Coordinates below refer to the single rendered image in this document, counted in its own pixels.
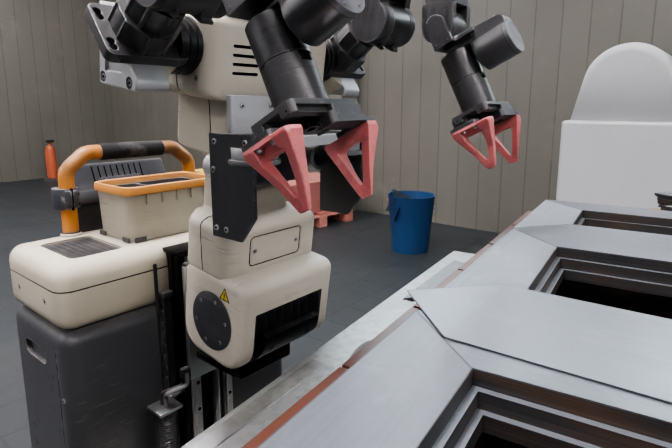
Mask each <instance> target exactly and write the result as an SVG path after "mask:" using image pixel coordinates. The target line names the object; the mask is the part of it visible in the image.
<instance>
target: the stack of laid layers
mask: <svg viewBox="0 0 672 448"><path fill-rule="evenodd" d="M574 224H575V225H583V226H592V227H601V228H610V229H619V230H628V231H637V232H645V233H654V234H663V235H672V219H664V218H654V217H643V216H633V215H623V214H613V213H603V212H593V211H582V212H581V214H580V215H579V217H578V218H577V219H576V221H575V222H574ZM563 279H564V280H570V281H576V282H582V283H588V284H594V285H600V286H606V287H612V288H618V289H624V290H630V291H636V292H642V293H648V294H654V295H660V296H666V297H672V263H671V262H664V261H656V260H649V259H642V258H634V257H627V256H620V255H612V254H605V253H598V252H591V251H583V250H576V249H569V248H561V247H557V248H556V250H555V251H554V253H553V254H552V255H551V257H550V258H549V260H548V261H547V263H546V264H545V265H544V267H543V268H542V270H541V271H540V273H539V274H538V276H537V277H536V278H535V280H534V281H533V283H532V284H531V286H530V287H529V290H534V291H538V292H543V293H548V294H553V295H555V294H556V292H557V290H558V288H559V286H560V284H561V282H562V281H563ZM417 312H418V313H419V314H420V315H421V316H422V317H423V318H424V319H425V320H426V321H427V322H428V323H429V324H430V325H431V326H432V328H433V329H434V330H435V331H436V332H437V333H438V334H439V335H440V336H441V337H442V338H443V339H444V340H445V341H446V342H447V343H448V344H449V345H450V346H451V347H452V348H453V349H454V350H455V351H456V352H457V353H458V355H459V356H460V357H461V358H462V359H463V360H464V361H465V362H466V363H467V364H468V365H469V366H470V367H471V368H472V371H471V372H470V374H469V375H468V376H467V378H466V379H465V381H464V382H463V384H462V385H461V387H460V388H459V389H458V391H457V392H456V394H455V395H454V397H453V398H452V399H451V401H450V402H449V404H448V405H447V407H446V408H445V410H444V411H443V412H442V414H441V415H440V417H439V418H438V420H437V421H436V423H435V424H434V425H433V427H432V428H431V430H430V431H429V433H428V434H427V435H426V437H425V438H424V440H423V441H422V443H421V444H420V446H419V447H418V448H474V446H475V444H476V442H477V440H478V439H479V437H480V435H481V433H482V432H483V433H486V434H489V435H492V436H495V437H498V438H501V439H504V440H507V441H510V442H513V443H516V444H519V445H522V446H525V447H528V448H672V403H668V402H665V401H661V400H658V399H654V398H651V397H647V396H644V395H640V394H638V393H634V392H630V391H627V390H623V389H620V388H616V387H613V386H609V385H606V384H603V383H599V382H596V381H592V380H589V379H585V378H582V377H578V376H575V375H572V374H568V373H565V372H561V371H558V370H554V369H551V368H547V367H544V366H541V365H537V364H534V363H530V362H527V361H523V360H520V359H516V358H513V357H510V356H506V355H503V354H499V353H496V352H492V351H489V350H485V349H482V348H479V347H475V346H472V345H468V344H465V343H461V342H458V341H454V340H451V339H448V338H444V337H443V336H442V335H441V333H440V332H439V331H438V330H437V328H436V327H435V326H434V325H433V323H432V322H431V321H430V320H429V318H428V317H427V316H426V315H425V313H424V312H423V311H422V310H421V309H419V310H418V311H417Z"/></svg>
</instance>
